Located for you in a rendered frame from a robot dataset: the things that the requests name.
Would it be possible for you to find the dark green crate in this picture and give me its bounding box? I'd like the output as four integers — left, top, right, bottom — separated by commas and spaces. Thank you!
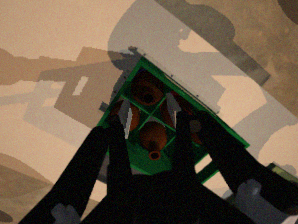
96, 58, 236, 182

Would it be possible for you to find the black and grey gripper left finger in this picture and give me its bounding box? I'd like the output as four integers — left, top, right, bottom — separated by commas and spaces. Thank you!
18, 99, 138, 224

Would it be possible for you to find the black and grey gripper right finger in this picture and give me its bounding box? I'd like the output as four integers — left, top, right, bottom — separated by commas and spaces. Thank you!
166, 93, 298, 224

